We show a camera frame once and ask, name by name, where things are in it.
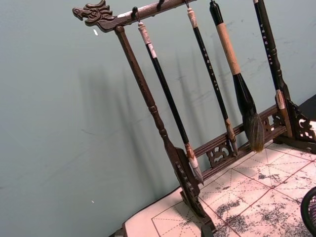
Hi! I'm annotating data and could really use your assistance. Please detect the thin black brush white ends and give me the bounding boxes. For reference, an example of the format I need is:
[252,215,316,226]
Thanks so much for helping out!
[137,21,204,186]

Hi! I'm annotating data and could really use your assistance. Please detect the large brush tan wrapped handle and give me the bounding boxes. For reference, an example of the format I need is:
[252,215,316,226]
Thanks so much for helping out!
[209,0,266,154]

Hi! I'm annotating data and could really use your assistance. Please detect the black brush white characters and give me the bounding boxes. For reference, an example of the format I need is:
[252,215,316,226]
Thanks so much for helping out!
[252,0,294,138]

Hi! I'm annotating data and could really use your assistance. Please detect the dark wooden dragon brush rack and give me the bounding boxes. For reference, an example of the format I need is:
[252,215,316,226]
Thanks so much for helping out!
[72,0,316,237]

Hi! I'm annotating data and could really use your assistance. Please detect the white gridded calligraphy practice mat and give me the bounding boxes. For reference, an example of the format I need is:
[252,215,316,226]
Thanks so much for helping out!
[123,141,316,237]

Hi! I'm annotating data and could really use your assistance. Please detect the thin black brush brown tip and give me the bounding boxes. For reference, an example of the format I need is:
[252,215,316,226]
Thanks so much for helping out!
[186,7,239,157]

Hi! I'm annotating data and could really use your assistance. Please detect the black mesh container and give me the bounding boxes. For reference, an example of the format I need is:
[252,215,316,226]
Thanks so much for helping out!
[299,186,316,237]

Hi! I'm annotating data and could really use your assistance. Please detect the black table cloth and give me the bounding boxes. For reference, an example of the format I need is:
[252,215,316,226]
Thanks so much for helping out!
[293,94,316,119]

